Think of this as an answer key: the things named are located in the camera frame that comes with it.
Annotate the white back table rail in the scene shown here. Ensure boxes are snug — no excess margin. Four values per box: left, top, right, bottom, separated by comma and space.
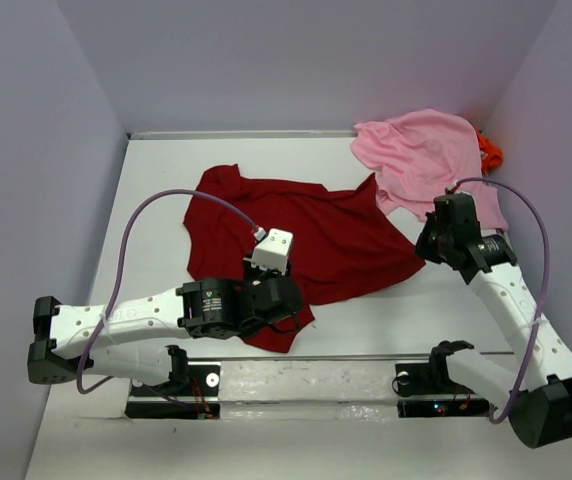
127, 129, 356, 141

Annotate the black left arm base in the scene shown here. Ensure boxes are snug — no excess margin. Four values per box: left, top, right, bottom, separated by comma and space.
125, 361, 221, 420

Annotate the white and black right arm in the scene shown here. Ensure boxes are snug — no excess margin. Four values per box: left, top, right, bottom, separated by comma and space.
415, 193, 572, 449

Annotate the white cardboard front cover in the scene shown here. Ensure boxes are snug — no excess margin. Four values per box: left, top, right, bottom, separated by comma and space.
27, 358, 572, 479

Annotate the dark red t shirt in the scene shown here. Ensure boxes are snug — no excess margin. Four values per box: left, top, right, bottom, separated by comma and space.
183, 165, 425, 353

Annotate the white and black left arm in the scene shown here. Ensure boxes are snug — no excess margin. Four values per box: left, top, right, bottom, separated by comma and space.
27, 266, 304, 395

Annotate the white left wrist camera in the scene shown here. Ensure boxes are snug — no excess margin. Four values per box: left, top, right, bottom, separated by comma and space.
244, 227, 294, 275

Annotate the pink t shirt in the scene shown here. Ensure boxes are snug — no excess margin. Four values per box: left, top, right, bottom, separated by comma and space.
350, 109, 487, 221

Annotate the orange cloth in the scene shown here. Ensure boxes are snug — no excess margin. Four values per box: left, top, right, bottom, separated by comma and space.
477, 131, 503, 175

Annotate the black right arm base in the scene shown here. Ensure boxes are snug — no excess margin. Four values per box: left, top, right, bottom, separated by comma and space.
391, 362, 489, 419

